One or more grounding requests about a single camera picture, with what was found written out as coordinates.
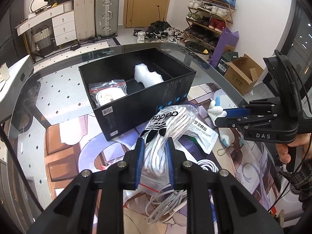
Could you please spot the white coffee table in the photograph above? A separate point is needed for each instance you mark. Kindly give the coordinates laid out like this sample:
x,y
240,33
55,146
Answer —
x,y
19,72

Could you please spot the woven laundry basket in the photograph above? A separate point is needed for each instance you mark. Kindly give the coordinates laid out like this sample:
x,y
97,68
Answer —
x,y
43,40

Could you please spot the white mug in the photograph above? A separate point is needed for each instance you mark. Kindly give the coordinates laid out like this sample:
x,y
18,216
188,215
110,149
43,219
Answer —
x,y
4,72

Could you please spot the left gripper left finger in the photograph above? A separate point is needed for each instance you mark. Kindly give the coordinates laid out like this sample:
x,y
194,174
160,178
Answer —
x,y
91,193

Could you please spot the wooden door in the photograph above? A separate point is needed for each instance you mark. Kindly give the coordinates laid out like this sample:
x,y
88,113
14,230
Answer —
x,y
141,13

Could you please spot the bagged striped adidas garment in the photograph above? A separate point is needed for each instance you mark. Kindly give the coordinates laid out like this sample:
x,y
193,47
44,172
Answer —
x,y
169,122

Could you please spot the anime print table mat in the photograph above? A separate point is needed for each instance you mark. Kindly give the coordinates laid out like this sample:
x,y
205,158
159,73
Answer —
x,y
79,144

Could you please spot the black cardboard box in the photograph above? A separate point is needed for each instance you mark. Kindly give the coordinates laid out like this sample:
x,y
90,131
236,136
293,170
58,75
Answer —
x,y
140,103

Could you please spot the purple bag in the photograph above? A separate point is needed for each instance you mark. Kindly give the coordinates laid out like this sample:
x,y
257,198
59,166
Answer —
x,y
227,38

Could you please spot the silver aluminium suitcase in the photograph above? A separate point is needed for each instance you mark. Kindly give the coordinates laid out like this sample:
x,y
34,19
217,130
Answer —
x,y
106,17

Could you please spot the white foam block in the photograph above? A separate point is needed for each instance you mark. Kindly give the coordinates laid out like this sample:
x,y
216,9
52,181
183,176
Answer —
x,y
144,76

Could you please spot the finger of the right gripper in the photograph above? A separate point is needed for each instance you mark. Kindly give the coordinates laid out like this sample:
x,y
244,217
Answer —
x,y
260,107
251,120

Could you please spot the beige suitcase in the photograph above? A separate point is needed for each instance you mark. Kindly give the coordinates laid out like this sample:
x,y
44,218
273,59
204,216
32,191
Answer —
x,y
84,18

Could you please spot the white medicine sachet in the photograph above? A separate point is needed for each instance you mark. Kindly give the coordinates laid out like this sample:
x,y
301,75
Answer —
x,y
203,134

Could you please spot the black white patterned rug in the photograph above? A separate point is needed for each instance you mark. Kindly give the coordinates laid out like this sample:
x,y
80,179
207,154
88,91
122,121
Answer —
x,y
52,94

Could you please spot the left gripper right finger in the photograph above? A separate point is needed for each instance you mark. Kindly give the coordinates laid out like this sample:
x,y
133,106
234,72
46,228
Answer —
x,y
217,196

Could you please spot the white dresser with drawers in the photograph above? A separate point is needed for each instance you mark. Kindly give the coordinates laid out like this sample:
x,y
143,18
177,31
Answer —
x,y
63,24

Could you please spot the zip bag with white cable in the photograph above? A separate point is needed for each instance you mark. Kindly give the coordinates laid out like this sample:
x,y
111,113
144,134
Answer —
x,y
106,92

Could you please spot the person's right hand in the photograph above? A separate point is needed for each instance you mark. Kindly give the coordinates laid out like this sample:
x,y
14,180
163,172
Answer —
x,y
301,140

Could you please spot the wooden shoe rack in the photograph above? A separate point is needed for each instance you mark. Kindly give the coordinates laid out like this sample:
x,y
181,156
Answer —
x,y
207,20

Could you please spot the brown cardboard box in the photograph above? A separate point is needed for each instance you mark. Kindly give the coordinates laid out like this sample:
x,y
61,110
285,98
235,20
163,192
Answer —
x,y
243,73

